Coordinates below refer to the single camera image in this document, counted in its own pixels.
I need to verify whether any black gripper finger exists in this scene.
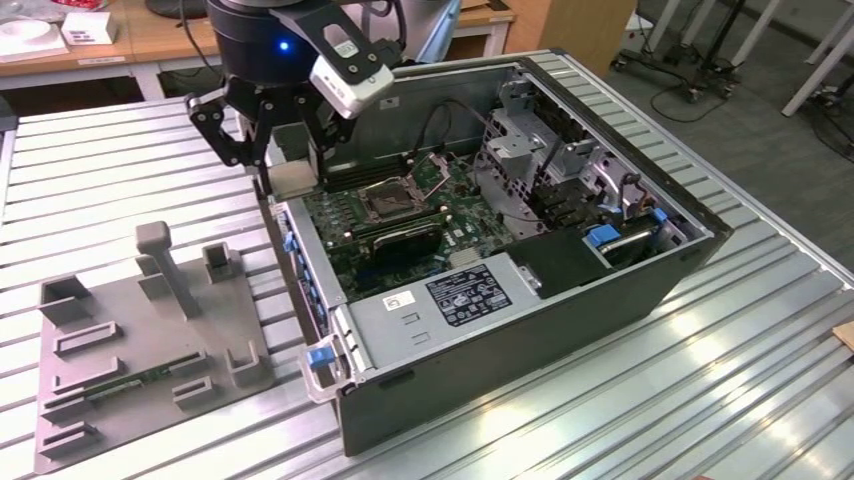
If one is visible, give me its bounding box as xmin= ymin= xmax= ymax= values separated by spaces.
xmin=185 ymin=81 xmax=278 ymax=198
xmin=293 ymin=87 xmax=354 ymax=183

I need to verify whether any silver CPU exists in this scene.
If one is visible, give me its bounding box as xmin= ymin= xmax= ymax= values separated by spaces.
xmin=270 ymin=159 xmax=317 ymax=199

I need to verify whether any black RAM slot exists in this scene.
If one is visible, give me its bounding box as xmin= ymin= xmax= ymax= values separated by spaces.
xmin=326 ymin=167 xmax=413 ymax=187
xmin=337 ymin=212 xmax=450 ymax=240
xmin=326 ymin=158 xmax=410 ymax=176

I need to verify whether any CPU socket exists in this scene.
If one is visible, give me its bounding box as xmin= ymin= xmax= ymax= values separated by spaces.
xmin=357 ymin=179 xmax=436 ymax=224

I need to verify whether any black monitor base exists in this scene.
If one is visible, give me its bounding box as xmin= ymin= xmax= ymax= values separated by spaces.
xmin=146 ymin=0 xmax=214 ymax=20

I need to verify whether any wooden desk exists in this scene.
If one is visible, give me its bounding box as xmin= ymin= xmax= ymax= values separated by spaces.
xmin=0 ymin=0 xmax=520 ymax=101

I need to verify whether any metal socket cover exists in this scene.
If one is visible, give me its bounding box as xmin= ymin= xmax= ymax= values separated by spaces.
xmin=406 ymin=154 xmax=457 ymax=195

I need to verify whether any white labelled box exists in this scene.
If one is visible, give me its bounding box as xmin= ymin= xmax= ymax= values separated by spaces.
xmin=59 ymin=12 xmax=121 ymax=47

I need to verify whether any green motherboard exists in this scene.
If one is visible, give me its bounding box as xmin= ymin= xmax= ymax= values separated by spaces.
xmin=293 ymin=154 xmax=529 ymax=301

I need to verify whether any silver drive cage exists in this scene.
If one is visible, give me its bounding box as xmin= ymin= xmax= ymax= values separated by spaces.
xmin=477 ymin=67 xmax=606 ymax=236

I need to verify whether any white bowl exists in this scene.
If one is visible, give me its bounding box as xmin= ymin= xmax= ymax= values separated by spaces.
xmin=0 ymin=17 xmax=70 ymax=57

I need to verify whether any flat brown cardboard box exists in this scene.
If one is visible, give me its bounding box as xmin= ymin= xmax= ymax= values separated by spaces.
xmin=460 ymin=0 xmax=517 ymax=24

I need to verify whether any wooden cabinet panel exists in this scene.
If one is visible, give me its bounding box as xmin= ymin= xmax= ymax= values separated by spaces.
xmin=513 ymin=0 xmax=636 ymax=79

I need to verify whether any grey parts rack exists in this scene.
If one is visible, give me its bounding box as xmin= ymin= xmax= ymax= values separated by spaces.
xmin=33 ymin=219 xmax=279 ymax=476

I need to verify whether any silver power supply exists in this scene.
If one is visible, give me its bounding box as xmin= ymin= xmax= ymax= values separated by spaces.
xmin=337 ymin=252 xmax=544 ymax=374

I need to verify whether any black plastic shroud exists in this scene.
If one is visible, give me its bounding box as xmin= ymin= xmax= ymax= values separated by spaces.
xmin=505 ymin=233 xmax=620 ymax=301

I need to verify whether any green RAM stick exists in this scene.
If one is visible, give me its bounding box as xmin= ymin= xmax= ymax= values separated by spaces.
xmin=83 ymin=363 xmax=179 ymax=401

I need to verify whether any black PC case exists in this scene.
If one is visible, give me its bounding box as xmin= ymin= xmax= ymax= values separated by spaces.
xmin=237 ymin=49 xmax=736 ymax=459

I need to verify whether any black wheeled stand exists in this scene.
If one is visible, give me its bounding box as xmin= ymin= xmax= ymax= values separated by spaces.
xmin=612 ymin=0 xmax=746 ymax=104

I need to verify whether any white desk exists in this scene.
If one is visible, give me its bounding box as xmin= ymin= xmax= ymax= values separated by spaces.
xmin=778 ymin=0 xmax=854 ymax=119

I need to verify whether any brown cardboard piece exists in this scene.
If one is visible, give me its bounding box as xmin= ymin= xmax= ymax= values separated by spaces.
xmin=830 ymin=319 xmax=854 ymax=357

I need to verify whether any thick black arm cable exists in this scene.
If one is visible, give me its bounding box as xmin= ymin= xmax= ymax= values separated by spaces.
xmin=174 ymin=0 xmax=229 ymax=71

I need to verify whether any black looped wire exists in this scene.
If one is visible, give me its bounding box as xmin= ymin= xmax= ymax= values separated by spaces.
xmin=407 ymin=101 xmax=500 ymax=157

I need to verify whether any silver metal bracket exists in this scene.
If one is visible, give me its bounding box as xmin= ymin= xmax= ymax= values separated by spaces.
xmin=600 ymin=149 xmax=653 ymax=221

